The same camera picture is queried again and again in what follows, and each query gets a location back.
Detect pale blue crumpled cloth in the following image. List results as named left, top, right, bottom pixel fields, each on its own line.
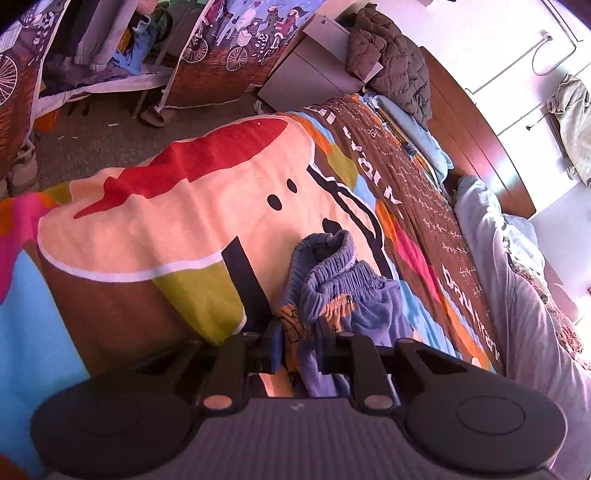
left=503, top=215, right=548, bottom=278

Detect light blue pillow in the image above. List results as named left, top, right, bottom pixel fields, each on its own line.
left=362, top=92, right=455, bottom=183

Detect pale hanging garment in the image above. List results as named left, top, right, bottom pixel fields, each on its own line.
left=547, top=74, right=591, bottom=188

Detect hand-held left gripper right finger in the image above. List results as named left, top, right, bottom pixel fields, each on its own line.
left=316, top=320, right=490, bottom=412

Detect brown puffy jacket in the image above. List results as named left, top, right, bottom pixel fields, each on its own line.
left=345, top=4, right=432, bottom=125

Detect white nightstand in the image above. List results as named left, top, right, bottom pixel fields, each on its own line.
left=257, top=13, right=384, bottom=112

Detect brown slipper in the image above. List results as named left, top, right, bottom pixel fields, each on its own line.
left=139, top=105, right=178, bottom=127

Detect colourful printed blanket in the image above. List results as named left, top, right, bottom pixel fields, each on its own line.
left=0, top=95, right=506, bottom=476

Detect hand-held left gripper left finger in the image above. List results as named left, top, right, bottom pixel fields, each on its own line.
left=134, top=318, right=284, bottom=415

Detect grey shoe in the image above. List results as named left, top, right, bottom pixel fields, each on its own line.
left=7, top=138, right=40, bottom=197

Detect grey duvet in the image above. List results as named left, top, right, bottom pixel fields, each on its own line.
left=455, top=175, right=591, bottom=480

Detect grey hanging trousers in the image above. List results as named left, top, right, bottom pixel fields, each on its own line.
left=76, top=0, right=139, bottom=72

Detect floral patterned cloth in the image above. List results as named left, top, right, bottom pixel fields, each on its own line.
left=522, top=272, right=591, bottom=370

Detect printed wardrobe cover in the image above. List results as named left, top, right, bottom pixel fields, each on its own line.
left=164, top=0, right=333, bottom=109
left=0, top=0, right=72, bottom=174

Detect wooden headboard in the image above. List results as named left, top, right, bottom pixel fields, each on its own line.
left=418, top=46, right=539, bottom=220

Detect white wall cable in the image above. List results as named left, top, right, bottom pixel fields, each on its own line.
left=531, top=30, right=555, bottom=77

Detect purple pants with orange print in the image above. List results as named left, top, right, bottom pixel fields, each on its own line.
left=277, top=229, right=416, bottom=400

